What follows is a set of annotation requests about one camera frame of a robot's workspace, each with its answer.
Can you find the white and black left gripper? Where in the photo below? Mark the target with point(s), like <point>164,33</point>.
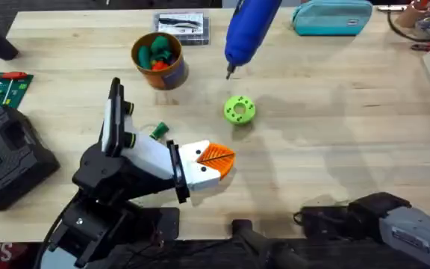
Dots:
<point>148,155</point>

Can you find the green board with blocks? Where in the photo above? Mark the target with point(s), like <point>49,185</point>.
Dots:
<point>2,87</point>

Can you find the green disc with holes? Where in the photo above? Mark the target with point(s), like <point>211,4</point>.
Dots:
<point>231,114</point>

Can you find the brown tub with toys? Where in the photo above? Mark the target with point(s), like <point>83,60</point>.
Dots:
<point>162,73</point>

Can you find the black upright left wrist plate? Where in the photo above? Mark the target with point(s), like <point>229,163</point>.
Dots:
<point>112,119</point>

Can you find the clear plastic tool box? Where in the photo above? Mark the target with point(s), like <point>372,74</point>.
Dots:
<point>181,24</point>

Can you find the teal zip pouch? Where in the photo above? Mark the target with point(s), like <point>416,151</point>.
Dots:
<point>330,18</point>

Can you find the black rail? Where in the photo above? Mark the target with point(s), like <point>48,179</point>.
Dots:
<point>204,258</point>

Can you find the blue electric screwdriver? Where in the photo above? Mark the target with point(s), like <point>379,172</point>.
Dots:
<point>246,33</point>

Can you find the black hard case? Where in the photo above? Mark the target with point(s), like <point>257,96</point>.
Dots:
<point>9,157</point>

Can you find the green toy vegetable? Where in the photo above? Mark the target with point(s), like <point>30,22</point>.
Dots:
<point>159,130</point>

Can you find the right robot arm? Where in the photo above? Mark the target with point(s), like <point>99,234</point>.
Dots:
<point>405,231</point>

